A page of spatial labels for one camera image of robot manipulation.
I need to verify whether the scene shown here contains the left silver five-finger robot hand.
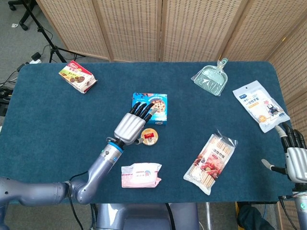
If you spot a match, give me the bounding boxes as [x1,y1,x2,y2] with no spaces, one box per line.
[112,102,158,146]

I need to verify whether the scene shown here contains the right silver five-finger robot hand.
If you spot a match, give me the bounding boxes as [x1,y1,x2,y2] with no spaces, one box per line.
[261,122,307,184]

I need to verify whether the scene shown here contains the round orange tin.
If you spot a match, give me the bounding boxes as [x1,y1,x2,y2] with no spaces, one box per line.
[140,128,160,146]

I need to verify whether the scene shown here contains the blue cookie box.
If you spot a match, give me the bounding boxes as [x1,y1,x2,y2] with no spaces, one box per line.
[131,92,168,126]

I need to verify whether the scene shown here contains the pink tissue pack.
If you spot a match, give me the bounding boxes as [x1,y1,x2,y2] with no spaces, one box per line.
[120,162,163,189]

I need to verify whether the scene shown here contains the dark blue table cloth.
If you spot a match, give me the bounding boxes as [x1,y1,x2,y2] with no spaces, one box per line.
[0,61,295,205]

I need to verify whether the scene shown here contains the white disposable gloves bag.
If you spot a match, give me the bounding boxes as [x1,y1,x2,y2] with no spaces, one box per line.
[232,80,291,134]

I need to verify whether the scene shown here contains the chocolate wafer snack bag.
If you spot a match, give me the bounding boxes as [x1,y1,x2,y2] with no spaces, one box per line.
[59,60,98,94]

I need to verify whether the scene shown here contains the grey-blue robot torso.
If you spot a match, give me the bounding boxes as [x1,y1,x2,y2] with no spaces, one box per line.
[90,203,200,230]

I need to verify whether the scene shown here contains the teal dustpan with brush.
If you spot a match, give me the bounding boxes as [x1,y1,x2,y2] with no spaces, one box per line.
[191,58,228,97]

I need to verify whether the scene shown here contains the silver metal pole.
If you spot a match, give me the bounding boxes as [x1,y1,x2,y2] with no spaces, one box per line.
[204,202,213,230]

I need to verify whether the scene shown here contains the black tripod stand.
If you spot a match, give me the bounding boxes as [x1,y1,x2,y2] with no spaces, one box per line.
[20,0,86,64]

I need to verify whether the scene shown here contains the white power strip with adapter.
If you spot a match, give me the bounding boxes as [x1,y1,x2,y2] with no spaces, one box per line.
[24,52,43,64]

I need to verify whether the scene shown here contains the black office chair base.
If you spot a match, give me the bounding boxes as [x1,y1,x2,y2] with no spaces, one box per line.
[8,0,37,31]

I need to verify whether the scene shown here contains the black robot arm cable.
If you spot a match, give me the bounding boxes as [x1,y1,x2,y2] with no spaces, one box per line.
[68,171,90,230]

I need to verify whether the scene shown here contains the black floor cables bundle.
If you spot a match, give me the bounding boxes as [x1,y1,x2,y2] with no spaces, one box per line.
[0,62,26,117]

